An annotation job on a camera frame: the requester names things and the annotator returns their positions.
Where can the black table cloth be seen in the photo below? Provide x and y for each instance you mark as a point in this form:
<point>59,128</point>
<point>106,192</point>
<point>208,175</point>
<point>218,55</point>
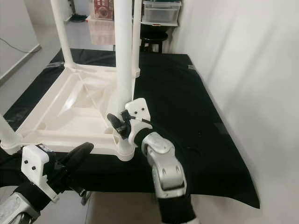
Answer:
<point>191,93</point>

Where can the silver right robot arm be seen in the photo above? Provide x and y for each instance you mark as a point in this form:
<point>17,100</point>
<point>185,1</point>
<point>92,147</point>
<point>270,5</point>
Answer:
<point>163,163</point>

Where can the dark floor mat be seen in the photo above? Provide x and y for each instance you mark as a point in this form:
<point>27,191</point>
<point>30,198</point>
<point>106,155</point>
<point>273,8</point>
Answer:
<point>78,17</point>

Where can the cream plastic table top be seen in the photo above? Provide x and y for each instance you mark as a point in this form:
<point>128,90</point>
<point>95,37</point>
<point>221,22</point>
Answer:
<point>70,116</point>

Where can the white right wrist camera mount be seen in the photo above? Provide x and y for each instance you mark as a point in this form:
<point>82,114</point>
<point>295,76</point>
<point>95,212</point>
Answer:
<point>140,112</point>

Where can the pink checked cloth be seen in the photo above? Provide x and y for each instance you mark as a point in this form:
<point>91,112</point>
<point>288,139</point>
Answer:
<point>102,31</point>

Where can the clear plastic storage box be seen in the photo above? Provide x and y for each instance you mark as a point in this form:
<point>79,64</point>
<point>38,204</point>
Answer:
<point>161,13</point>

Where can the clear box with orange lid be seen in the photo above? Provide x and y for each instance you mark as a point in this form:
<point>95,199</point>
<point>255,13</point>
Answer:
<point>103,9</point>

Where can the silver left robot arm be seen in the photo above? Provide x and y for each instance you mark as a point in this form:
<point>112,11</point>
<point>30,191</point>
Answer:
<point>21,207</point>

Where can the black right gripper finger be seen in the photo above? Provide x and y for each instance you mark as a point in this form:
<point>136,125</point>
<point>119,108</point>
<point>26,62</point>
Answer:
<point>117,126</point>

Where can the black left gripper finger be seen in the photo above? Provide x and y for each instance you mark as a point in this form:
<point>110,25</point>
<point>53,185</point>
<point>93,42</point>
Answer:
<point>84,158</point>
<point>74,154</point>

